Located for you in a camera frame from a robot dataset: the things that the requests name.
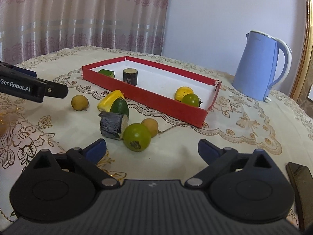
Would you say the tan longan fruit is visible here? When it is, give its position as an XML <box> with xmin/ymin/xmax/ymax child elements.
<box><xmin>141</xmin><ymin>118</ymin><xmax>159</xmax><ymax>137</ymax></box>
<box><xmin>71</xmin><ymin>95</ymin><xmax>89</xmax><ymax>111</ymax></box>

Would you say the dark sugarcane chunk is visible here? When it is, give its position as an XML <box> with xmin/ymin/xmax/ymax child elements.
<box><xmin>123</xmin><ymin>68</ymin><xmax>138</xmax><ymax>86</ymax></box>
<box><xmin>99</xmin><ymin>111</ymin><xmax>128</xmax><ymax>140</ymax></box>

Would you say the yellow starfruit piece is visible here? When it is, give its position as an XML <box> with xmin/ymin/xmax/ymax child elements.
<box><xmin>97</xmin><ymin>90</ymin><xmax>124</xmax><ymax>112</ymax></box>
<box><xmin>174</xmin><ymin>87</ymin><xmax>194</xmax><ymax>102</ymax></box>

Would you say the green round tomato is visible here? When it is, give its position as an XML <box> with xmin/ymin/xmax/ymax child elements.
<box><xmin>181</xmin><ymin>93</ymin><xmax>202</xmax><ymax>108</ymax></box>
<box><xmin>123</xmin><ymin>123</ymin><xmax>152</xmax><ymax>152</ymax></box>

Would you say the green cucumber chunk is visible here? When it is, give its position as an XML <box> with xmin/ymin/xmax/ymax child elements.
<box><xmin>98</xmin><ymin>69</ymin><xmax>115</xmax><ymax>78</ymax></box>

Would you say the dark green avocado-like fruit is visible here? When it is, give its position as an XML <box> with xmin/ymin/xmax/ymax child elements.
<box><xmin>109</xmin><ymin>98</ymin><xmax>129</xmax><ymax>117</ymax></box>

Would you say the pink floral curtain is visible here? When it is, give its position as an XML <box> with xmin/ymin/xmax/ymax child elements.
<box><xmin>1</xmin><ymin>0</ymin><xmax>169</xmax><ymax>65</ymax></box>

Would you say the red shallow box tray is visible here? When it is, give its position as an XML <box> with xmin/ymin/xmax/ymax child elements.
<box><xmin>82</xmin><ymin>56</ymin><xmax>221</xmax><ymax>127</ymax></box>

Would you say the dark smartphone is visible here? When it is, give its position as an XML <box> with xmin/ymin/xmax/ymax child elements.
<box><xmin>286</xmin><ymin>162</ymin><xmax>312</xmax><ymax>231</ymax></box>

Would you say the blue electric kettle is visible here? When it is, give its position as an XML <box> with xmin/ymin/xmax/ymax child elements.
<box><xmin>232</xmin><ymin>30</ymin><xmax>292</xmax><ymax>101</ymax></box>

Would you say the gold framed padded headboard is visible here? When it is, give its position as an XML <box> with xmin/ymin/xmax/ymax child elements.
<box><xmin>290</xmin><ymin>0</ymin><xmax>312</xmax><ymax>118</ymax></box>

